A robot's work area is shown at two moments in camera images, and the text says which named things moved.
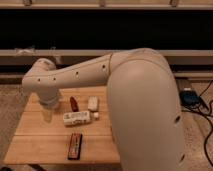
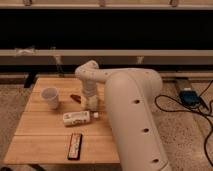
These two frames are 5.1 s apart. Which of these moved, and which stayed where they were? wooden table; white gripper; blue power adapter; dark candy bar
Moved: white gripper
Stayed: blue power adapter; wooden table; dark candy bar
